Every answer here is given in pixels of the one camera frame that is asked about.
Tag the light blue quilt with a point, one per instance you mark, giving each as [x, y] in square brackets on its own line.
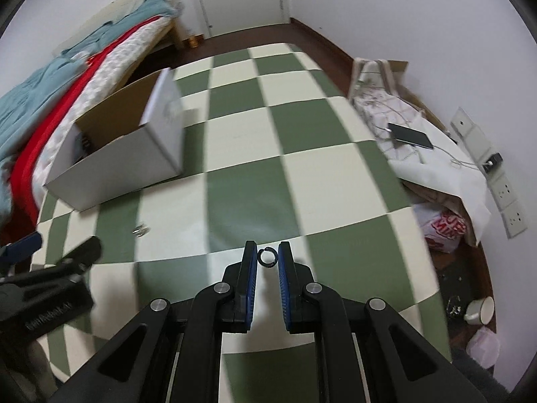
[37, 88]

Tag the small silver metal clip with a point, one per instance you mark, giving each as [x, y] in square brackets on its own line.
[140, 231]

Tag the black smartphone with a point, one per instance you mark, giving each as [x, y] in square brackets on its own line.
[411, 136]

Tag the translucent plastic bag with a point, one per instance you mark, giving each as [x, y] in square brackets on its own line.
[484, 346]

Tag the black charger plug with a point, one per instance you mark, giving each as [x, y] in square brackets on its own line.
[493, 163]

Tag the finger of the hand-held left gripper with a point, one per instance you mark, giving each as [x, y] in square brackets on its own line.
[82, 252]
[23, 247]

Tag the white wall socket panels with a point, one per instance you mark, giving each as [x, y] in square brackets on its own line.
[509, 201]

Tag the red print plastic bag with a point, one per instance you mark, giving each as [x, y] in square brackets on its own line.
[444, 231]

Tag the dark shaggy rug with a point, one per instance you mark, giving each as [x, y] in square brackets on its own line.
[482, 382]

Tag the white enamel cup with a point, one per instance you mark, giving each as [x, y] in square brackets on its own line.
[480, 310]

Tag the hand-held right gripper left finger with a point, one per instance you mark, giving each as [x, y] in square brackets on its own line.
[251, 279]

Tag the orange bottle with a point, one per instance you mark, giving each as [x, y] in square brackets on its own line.
[194, 42]

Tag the diamond pattern bed sheet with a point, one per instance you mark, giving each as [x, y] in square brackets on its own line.
[113, 58]

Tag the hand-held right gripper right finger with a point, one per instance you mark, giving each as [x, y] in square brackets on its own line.
[285, 285]

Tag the green white checkered tablecloth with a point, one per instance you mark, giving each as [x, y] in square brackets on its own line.
[251, 176]

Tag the red blanket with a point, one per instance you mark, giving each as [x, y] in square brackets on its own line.
[58, 109]

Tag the white cardboard box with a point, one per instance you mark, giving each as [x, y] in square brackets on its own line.
[126, 168]

